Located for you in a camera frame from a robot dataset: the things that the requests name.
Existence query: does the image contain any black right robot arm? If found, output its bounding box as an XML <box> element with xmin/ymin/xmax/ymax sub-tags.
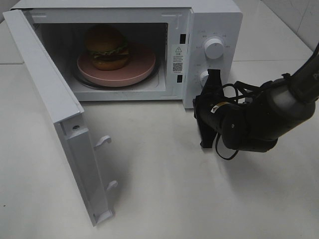
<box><xmin>193</xmin><ymin>50</ymin><xmax>319</xmax><ymax>152</ymax></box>

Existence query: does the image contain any pink round plate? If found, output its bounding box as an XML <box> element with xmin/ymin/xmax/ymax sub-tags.
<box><xmin>77</xmin><ymin>48</ymin><xmax>156</xmax><ymax>87</ymax></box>

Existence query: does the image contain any upper white power knob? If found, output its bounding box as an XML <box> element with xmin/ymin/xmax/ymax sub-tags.
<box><xmin>203</xmin><ymin>36</ymin><xmax>224</xmax><ymax>60</ymax></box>

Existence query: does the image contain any burger with lettuce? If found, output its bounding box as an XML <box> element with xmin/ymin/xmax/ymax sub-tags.
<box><xmin>84</xmin><ymin>24</ymin><xmax>130</xmax><ymax>71</ymax></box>

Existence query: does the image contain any white warning label sticker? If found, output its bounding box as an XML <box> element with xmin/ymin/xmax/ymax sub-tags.
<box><xmin>170</xmin><ymin>44</ymin><xmax>186</xmax><ymax>74</ymax></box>

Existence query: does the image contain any white timer knob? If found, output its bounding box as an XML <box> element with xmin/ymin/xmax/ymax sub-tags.
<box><xmin>199</xmin><ymin>71</ymin><xmax>209</xmax><ymax>88</ymax></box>

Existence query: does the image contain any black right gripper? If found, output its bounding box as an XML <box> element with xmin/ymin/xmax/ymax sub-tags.
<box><xmin>193</xmin><ymin>69</ymin><xmax>239</xmax><ymax>149</ymax></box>

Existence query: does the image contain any white microwave oven body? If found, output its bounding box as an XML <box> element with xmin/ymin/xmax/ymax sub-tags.
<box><xmin>10</xmin><ymin>0</ymin><xmax>243</xmax><ymax>109</ymax></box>

